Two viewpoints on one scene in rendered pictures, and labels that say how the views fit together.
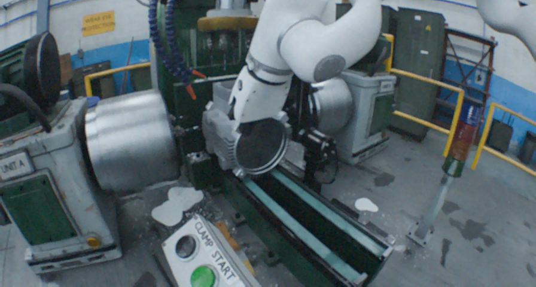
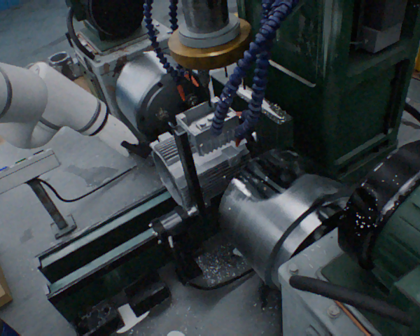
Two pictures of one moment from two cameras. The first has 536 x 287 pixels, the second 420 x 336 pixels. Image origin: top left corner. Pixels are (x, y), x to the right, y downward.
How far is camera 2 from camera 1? 1.09 m
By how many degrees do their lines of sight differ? 81
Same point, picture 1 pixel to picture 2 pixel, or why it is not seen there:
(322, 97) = (227, 206)
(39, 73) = (92, 17)
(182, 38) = (257, 15)
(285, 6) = not seen: hidden behind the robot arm
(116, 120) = (127, 79)
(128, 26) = not seen: outside the picture
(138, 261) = (126, 162)
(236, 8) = (180, 33)
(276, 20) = not seen: hidden behind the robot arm
